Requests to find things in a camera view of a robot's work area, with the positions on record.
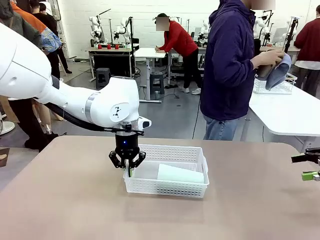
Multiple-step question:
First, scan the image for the person's right hand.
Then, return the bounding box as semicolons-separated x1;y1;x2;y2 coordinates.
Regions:
250;49;285;71

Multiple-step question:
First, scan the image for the brown wooden box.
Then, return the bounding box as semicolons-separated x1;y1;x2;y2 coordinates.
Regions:
0;147;11;168

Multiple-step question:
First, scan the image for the long grey background table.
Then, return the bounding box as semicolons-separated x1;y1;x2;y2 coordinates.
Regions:
259;44;301;55

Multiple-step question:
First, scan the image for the grey computer monitor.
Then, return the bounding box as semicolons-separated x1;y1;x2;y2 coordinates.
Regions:
270;27;289;44

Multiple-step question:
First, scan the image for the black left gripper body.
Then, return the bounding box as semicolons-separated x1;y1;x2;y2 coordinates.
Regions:
114;134;141;161

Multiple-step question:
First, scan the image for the grey background work table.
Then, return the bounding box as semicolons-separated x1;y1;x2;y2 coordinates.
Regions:
166;46;210;83

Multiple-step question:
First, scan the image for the person in orange patterned clothes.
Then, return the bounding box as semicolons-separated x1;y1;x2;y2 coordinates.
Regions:
9;0;63;54

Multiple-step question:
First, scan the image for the blue-grey cloth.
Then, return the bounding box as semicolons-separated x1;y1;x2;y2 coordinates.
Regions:
265;53;292;91

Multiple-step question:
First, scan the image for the black tripod stand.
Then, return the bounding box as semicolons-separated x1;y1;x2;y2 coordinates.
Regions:
283;16;300;54

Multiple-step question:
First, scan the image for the person in green jacket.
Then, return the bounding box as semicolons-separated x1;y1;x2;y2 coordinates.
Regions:
0;0;60;152

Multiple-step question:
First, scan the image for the black floor cable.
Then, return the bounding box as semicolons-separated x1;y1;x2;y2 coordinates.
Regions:
191;99;202;140

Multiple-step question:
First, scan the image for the person in red hoodie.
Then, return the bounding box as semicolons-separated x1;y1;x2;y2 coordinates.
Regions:
152;12;203;96

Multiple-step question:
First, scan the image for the person in dark red sweater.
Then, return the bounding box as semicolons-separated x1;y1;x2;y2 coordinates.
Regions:
293;5;320;97

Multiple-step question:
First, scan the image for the person in purple jacket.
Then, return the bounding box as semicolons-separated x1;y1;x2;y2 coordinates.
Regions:
199;0;258;141

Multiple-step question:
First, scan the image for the white perforated plastic basket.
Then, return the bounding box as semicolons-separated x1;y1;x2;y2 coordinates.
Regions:
122;143;211;200

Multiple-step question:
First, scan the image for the person's right forearm purple sleeve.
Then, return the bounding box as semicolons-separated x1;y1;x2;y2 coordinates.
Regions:
235;53;257;84

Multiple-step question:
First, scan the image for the person in black clothes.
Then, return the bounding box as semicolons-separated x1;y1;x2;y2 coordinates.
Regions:
29;0;74;81

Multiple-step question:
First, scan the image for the white round stand base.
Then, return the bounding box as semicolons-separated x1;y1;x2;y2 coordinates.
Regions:
0;120;16;136

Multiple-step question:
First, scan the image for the grey plastic step stool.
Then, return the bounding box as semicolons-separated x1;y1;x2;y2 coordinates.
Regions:
149;71;166;96
95;67;112;90

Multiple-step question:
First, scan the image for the white wire dish rack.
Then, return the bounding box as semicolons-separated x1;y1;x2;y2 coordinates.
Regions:
252;72;299;96

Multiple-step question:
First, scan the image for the brown cup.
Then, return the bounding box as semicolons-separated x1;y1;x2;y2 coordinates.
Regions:
257;48;277;82

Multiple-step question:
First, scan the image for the table with black panel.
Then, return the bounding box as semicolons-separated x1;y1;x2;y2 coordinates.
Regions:
81;45;137;85

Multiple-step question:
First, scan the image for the white height-adjustable table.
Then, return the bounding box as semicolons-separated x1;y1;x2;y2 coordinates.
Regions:
133;47;168;104

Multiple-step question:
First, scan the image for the mint green cup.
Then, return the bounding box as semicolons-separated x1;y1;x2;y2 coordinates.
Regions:
156;162;206;184

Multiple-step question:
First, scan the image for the white side table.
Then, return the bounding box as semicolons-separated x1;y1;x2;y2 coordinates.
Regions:
248;79;320;154

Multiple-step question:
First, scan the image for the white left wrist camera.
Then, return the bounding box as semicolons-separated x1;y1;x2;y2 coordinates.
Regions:
137;115;153;131

